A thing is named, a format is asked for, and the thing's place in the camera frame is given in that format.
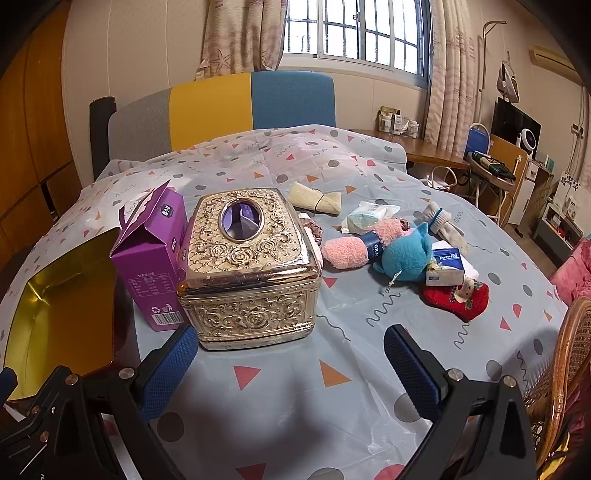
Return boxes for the patterned plastic tablecloth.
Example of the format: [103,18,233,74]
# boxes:
[1,126,567,479]

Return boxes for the blue plush elephant toy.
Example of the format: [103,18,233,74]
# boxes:
[373,222,433,282]

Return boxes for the left beige curtain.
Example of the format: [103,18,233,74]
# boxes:
[195,0,288,80]

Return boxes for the window with bars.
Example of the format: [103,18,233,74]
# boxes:
[283,0,431,80]

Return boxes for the wooden side table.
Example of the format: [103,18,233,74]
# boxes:
[353,129,470,171]

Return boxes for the black monitor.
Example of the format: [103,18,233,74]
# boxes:
[491,97,541,153]

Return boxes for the ornate golden tissue box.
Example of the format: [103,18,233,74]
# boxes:
[176,188,322,351]

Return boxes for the purple cardboard box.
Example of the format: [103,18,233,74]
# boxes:
[110,183,187,331]

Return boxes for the pink blanket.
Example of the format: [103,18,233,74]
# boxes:
[550,238,591,306]

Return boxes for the grey yellow blue sofa back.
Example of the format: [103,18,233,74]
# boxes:
[107,71,335,161]

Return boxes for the white knit glove blue band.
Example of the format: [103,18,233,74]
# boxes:
[421,201,469,256]

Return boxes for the gold metal tray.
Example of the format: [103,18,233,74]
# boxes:
[4,228,119,401]

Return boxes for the rattan chair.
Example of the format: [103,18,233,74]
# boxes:
[525,297,590,469]

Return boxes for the packets on side table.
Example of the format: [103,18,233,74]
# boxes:
[377,106,420,139]

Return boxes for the blue folding chair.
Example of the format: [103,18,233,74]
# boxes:
[465,122,491,155]

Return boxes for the blue white tissue packet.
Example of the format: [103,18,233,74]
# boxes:
[426,240,480,287]

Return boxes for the pink towel blue band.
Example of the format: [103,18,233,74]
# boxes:
[321,218,411,270]

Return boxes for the wet wipes pack with mask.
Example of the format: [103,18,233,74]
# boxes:
[341,201,401,235]

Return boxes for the wooden chair with tray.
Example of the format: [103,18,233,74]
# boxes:
[465,135,528,227]

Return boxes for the right beige curtain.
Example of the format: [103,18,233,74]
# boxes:
[425,0,477,157]

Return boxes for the white small fan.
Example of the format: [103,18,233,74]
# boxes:
[516,128,537,154]

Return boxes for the pink brown scrunchie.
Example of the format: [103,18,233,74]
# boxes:
[298,214,322,246]

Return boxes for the beige cloth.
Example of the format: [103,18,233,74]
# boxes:
[287,182,342,215]

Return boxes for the beige curtain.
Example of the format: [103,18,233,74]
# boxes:
[195,0,288,80]
[425,0,477,157]

